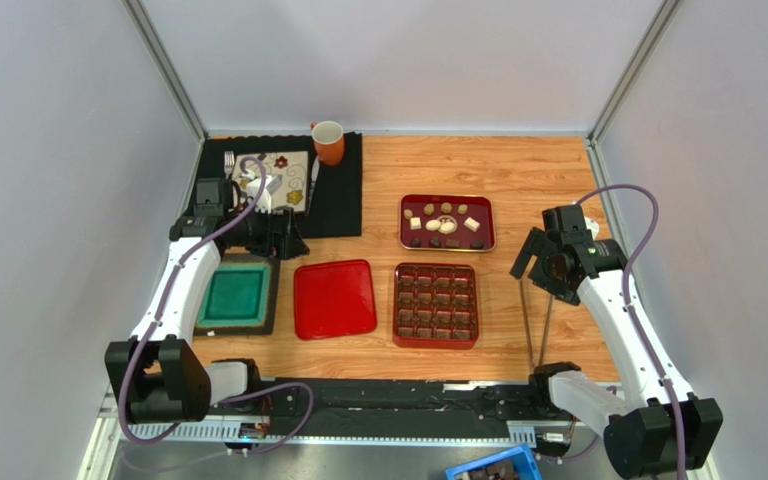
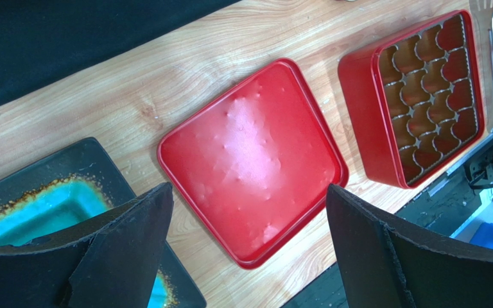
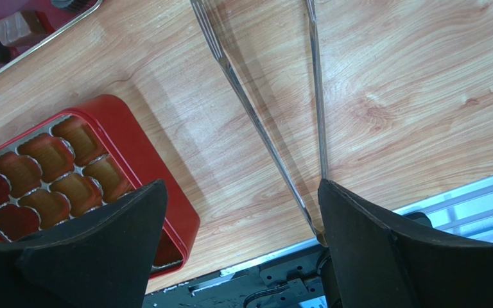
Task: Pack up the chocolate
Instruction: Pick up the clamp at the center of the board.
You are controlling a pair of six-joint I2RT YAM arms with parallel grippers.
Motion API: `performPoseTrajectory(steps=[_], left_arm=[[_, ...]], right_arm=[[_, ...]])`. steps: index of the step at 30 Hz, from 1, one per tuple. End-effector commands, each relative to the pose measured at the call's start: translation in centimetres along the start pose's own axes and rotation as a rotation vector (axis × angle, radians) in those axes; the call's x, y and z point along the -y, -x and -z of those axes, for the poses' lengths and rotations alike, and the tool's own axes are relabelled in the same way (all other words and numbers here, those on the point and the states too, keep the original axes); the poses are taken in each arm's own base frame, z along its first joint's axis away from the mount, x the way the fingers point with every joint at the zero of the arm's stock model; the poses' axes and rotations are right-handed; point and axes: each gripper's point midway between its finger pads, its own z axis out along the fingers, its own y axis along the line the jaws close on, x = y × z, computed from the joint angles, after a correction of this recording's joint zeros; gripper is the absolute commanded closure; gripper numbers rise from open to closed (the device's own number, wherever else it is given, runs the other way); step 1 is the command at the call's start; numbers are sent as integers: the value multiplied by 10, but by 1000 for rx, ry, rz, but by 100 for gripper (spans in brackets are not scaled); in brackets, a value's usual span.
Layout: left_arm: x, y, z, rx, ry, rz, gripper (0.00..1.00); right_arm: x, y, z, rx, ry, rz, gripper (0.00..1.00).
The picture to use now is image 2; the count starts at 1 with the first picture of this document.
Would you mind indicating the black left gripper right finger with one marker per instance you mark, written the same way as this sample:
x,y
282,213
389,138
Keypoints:
x,y
386,261

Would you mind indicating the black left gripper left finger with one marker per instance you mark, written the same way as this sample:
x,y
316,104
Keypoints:
x,y
110,260

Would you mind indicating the red chocolate box with tray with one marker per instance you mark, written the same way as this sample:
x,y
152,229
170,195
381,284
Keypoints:
x,y
414,99

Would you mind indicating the turquoise glazed dark plate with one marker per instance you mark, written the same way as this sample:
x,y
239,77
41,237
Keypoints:
x,y
69,187

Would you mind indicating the red tin lid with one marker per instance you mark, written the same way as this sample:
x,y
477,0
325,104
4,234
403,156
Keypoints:
x,y
254,164

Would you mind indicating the black cloth placemat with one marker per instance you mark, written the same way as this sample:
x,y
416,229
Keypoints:
x,y
42,42

